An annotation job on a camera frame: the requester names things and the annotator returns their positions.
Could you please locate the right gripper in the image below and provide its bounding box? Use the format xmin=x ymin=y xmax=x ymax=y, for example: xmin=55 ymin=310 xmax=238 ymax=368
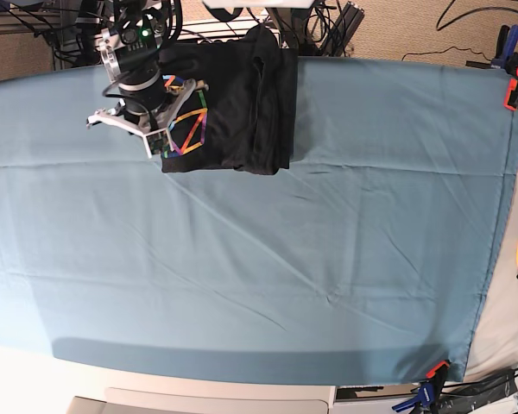
xmin=87 ymin=79 xmax=209 ymax=136

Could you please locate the black T-shirt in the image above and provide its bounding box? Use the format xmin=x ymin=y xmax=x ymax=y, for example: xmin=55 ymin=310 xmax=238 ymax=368
xmin=160 ymin=25 xmax=298 ymax=175

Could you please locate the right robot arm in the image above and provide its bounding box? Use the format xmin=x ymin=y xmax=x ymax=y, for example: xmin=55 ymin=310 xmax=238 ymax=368
xmin=87 ymin=1 xmax=184 ymax=139

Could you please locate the blue table cloth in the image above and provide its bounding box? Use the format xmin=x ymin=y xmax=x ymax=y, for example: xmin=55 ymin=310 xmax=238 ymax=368
xmin=0 ymin=58 xmax=518 ymax=386

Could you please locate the blue clamp top right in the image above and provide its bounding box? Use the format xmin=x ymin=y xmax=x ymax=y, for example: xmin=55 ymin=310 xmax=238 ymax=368
xmin=490 ymin=25 xmax=518 ymax=69

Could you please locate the orange black clamp top right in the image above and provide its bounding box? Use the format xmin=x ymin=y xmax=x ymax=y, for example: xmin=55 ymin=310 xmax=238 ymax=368
xmin=503 ymin=52 xmax=518 ymax=111

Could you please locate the blue orange clamp bottom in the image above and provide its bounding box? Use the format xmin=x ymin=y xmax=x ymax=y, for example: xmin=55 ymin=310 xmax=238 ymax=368
xmin=392 ymin=360 xmax=451 ymax=413

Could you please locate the black plastic bag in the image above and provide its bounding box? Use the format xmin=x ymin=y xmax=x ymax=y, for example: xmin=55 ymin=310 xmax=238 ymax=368
xmin=433 ymin=369 xmax=518 ymax=414

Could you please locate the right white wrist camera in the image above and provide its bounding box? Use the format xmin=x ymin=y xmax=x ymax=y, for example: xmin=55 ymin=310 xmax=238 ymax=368
xmin=143 ymin=130 xmax=170 ymax=158

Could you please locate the black cable on carpet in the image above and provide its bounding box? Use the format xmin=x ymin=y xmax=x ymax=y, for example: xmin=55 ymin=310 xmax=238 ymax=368
xmin=401 ymin=45 xmax=496 ymax=62

